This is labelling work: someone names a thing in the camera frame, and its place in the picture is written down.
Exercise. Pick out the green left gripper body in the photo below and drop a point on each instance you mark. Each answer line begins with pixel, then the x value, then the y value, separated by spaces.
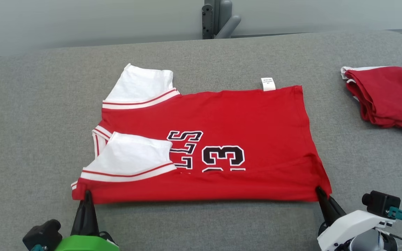
pixel 86 244

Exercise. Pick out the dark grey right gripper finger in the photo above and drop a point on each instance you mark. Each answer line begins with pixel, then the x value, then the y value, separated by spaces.
pixel 330 211

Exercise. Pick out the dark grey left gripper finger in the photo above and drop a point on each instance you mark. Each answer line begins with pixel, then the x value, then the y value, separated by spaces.
pixel 86 219

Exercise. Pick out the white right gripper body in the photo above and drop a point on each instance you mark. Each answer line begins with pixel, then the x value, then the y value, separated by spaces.
pixel 354 223

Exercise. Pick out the red shorts with Bulls print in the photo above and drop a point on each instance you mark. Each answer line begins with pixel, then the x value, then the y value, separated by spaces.
pixel 389 97

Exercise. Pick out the red jersey with white sleeves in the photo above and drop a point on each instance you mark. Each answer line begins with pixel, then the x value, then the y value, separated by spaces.
pixel 239 118

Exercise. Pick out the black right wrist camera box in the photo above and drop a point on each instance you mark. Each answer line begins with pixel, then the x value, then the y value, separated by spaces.
pixel 382 204

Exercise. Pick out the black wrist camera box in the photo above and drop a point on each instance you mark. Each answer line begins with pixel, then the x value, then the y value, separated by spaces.
pixel 382 204
pixel 42 235

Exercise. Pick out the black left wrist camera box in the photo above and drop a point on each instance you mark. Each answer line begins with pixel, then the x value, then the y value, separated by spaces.
pixel 42 235

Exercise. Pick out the teal left camera connector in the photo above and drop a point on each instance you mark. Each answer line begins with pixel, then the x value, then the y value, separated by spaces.
pixel 36 248

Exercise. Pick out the grey metal post with bracket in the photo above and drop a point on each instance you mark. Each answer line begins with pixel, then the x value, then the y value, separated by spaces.
pixel 218 17

